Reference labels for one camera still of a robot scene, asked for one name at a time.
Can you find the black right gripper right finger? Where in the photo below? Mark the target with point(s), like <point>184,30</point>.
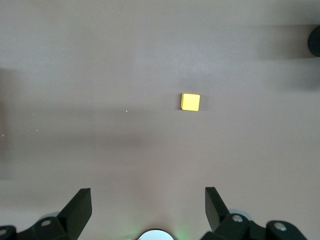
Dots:
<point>215,207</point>

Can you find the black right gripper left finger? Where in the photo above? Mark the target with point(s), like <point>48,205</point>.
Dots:
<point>77,207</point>

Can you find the yellow square block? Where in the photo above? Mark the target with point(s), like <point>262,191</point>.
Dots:
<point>191,102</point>

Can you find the brown table cover sheet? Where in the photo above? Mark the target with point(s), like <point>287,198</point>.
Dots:
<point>100,75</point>

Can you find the black rounded object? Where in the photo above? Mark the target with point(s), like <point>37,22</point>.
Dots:
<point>314,41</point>

